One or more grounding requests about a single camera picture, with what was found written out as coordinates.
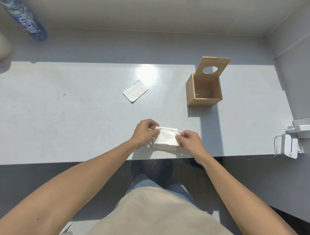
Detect person's right hand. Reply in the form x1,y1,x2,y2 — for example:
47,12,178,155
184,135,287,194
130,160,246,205
175,130,209,165

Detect person's left hand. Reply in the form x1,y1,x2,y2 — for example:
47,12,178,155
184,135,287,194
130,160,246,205
131,119,160,147

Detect white tissue stack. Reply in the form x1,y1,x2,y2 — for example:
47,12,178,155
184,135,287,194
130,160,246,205
152,126,181,152

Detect person's right forearm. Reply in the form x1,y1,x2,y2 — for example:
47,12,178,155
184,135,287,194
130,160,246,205
194,155,299,235

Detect person's left forearm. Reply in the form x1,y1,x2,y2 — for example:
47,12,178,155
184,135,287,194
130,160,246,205
0,138,146,235

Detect black right shoe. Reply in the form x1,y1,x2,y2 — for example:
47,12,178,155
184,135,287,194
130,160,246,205
157,159,174,187

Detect black shoe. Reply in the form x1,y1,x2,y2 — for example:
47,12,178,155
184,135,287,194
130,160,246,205
157,159,174,187
131,160,144,178

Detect black left shoe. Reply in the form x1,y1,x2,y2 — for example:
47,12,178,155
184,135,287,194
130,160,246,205
131,160,144,178

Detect flat white paper packet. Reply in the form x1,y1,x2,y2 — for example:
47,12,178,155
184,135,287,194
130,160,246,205
123,80,149,103

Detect blue jeans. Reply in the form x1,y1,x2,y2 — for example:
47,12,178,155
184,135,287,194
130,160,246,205
124,173,197,207

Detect wooden tissue box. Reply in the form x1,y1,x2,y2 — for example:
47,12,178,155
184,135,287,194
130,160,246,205
186,73,223,107

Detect beige shirt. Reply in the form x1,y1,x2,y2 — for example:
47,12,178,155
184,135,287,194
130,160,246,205
85,186,234,235

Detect wooden lid with round hole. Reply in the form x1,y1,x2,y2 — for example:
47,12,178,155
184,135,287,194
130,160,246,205
194,56,232,79

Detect white power strip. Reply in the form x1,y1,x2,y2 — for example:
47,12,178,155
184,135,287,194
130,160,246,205
280,134,299,159

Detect white power adapter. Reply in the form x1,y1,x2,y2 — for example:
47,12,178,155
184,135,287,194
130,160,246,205
287,124,310,139

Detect blue plastic bottle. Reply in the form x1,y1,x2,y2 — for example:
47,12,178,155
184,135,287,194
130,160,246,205
0,0,48,41

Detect beige rounded object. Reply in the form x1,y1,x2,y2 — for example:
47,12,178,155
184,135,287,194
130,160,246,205
0,31,13,61

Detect white cable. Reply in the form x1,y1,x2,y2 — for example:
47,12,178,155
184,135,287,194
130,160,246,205
238,128,296,161

